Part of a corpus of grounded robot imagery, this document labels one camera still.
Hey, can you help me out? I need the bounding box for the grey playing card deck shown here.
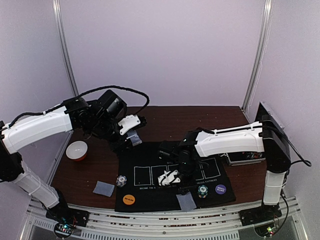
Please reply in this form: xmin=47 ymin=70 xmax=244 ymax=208
xmin=126 ymin=130 xmax=143 ymax=147

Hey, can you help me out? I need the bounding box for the mixed colour chip stack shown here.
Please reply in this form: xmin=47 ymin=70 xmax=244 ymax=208
xmin=197 ymin=185 xmax=208 ymax=199

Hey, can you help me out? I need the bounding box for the blue white chip stack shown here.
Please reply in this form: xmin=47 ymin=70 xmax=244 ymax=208
xmin=116 ymin=175 xmax=127 ymax=188

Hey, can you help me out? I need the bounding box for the blue small blind button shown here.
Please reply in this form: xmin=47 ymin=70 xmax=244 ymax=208
xmin=215 ymin=184 xmax=227 ymax=195

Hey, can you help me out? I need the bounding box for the orange big blind button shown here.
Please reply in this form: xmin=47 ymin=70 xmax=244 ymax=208
xmin=122 ymin=194 xmax=136 ymax=206

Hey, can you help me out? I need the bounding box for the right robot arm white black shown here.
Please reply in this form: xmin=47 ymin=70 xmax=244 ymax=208
xmin=157 ymin=115 xmax=292 ymax=226

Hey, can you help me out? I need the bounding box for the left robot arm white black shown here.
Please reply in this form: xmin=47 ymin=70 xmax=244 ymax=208
xmin=0 ymin=88 xmax=141 ymax=227

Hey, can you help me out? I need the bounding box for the black poker cloth mat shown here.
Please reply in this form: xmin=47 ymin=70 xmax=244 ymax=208
xmin=115 ymin=142 xmax=236 ymax=213

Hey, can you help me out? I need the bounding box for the white red bowl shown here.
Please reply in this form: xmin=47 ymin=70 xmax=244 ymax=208
xmin=65 ymin=141 xmax=88 ymax=162

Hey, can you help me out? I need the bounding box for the aluminium poker chip case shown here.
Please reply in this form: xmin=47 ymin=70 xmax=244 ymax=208
xmin=224 ymin=101 xmax=286 ymax=167

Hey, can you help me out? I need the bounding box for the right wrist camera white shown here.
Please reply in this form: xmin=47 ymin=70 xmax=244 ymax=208
xmin=158 ymin=170 xmax=181 ymax=187

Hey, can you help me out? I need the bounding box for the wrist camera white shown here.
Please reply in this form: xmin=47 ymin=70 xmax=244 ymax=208
xmin=158 ymin=170 xmax=181 ymax=187
xmin=117 ymin=114 xmax=147 ymax=136

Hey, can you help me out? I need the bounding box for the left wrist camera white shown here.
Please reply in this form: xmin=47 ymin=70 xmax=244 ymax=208
xmin=117 ymin=114 xmax=147 ymax=136

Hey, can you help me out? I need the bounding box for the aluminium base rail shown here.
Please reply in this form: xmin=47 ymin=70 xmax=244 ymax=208
xmin=19 ymin=194 xmax=308 ymax=240

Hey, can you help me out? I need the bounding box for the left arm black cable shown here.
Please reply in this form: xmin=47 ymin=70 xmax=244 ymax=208
xmin=4 ymin=85 xmax=150 ymax=131

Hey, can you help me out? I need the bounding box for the left aluminium frame post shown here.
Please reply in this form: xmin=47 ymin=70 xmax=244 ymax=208
xmin=52 ymin=0 xmax=80 ymax=97

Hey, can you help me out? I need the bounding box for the aluminium frame post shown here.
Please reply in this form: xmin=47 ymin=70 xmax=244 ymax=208
xmin=242 ymin=0 xmax=274 ymax=114
xmin=52 ymin=0 xmax=80 ymax=97

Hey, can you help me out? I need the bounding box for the right aluminium frame post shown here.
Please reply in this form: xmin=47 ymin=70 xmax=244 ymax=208
xmin=242 ymin=0 xmax=274 ymax=114

